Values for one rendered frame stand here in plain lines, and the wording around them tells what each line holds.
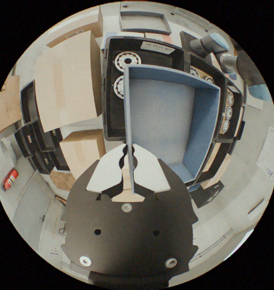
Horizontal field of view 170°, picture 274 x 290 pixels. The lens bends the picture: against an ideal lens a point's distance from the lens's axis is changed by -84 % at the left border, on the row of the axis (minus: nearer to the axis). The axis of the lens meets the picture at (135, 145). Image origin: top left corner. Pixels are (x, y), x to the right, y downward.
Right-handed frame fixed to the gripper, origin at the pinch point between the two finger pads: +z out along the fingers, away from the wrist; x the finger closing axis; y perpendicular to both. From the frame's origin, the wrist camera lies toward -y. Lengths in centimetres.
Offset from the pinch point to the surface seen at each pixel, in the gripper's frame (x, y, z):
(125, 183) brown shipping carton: -3.9, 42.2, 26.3
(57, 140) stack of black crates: -87, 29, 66
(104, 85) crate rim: -8.4, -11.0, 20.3
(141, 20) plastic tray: 6, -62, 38
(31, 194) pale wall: -248, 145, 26
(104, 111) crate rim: -8.5, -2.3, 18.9
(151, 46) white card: 7.5, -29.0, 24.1
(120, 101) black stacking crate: -4.5, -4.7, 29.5
